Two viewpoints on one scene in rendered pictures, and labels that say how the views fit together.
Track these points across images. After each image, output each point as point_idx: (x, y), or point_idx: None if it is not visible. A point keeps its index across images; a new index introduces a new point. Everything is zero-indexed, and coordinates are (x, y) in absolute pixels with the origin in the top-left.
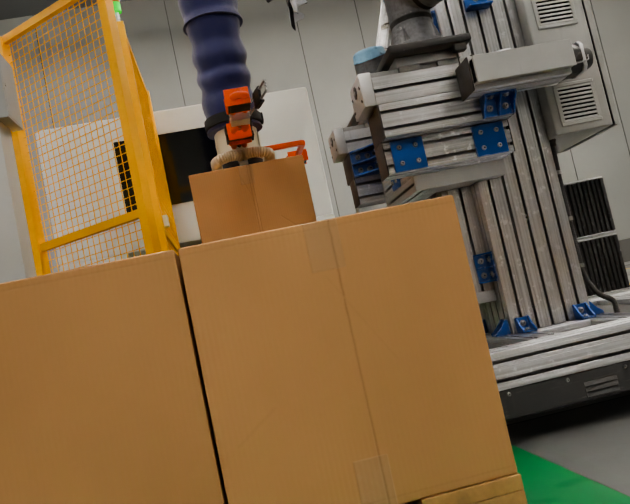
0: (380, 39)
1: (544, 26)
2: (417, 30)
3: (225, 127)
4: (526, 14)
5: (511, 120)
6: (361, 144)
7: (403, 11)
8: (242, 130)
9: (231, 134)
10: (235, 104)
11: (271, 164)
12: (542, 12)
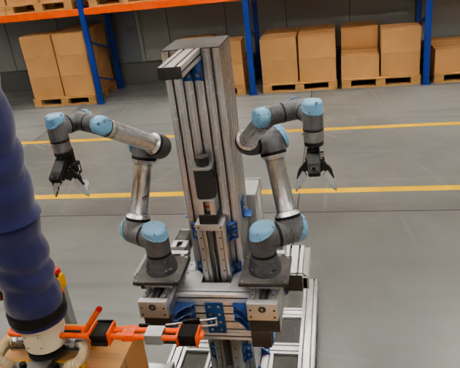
0: (142, 207)
1: (259, 215)
2: (279, 262)
3: (105, 336)
4: (256, 210)
5: None
6: (173, 303)
7: (274, 252)
8: (115, 331)
9: (110, 340)
10: (199, 342)
11: (131, 347)
12: (258, 207)
